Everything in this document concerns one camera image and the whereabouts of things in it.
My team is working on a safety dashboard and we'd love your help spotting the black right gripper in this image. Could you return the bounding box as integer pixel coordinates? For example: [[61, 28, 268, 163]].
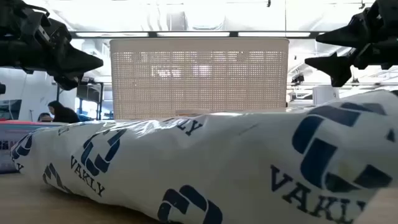
[[304, 0, 398, 88]]

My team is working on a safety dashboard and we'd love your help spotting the dark monitor screen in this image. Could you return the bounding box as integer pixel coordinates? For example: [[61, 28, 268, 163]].
[[0, 99, 23, 121]]

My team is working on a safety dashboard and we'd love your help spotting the white perforated plastic basket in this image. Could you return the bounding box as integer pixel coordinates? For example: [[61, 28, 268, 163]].
[[109, 37, 290, 121]]

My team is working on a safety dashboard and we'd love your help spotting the white package with navy print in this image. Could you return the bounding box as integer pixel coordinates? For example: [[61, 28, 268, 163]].
[[10, 89, 398, 224]]

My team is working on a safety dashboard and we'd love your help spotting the black rack stand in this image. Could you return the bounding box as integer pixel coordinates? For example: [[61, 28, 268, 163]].
[[75, 78, 105, 121]]

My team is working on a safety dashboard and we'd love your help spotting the white cabinet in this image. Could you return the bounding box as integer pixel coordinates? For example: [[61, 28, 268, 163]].
[[312, 85, 340, 106]]

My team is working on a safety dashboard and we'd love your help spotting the person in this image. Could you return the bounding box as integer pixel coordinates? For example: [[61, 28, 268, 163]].
[[47, 100, 81, 124], [37, 112, 54, 123]]

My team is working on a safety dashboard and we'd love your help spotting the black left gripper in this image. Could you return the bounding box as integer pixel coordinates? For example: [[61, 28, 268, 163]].
[[0, 0, 104, 91]]

